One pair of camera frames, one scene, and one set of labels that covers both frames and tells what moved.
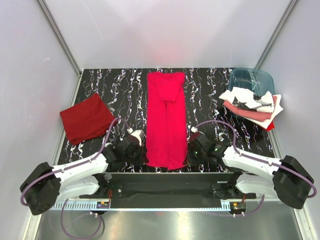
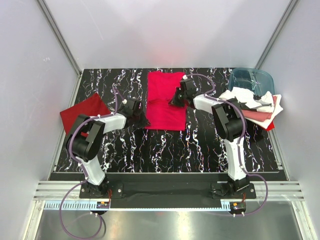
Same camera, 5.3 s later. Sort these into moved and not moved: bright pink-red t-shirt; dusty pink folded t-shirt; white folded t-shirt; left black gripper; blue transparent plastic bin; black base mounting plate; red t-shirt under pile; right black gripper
Moved: left black gripper; right black gripper; bright pink-red t-shirt
Not moved: blue transparent plastic bin; white folded t-shirt; dusty pink folded t-shirt; red t-shirt under pile; black base mounting plate
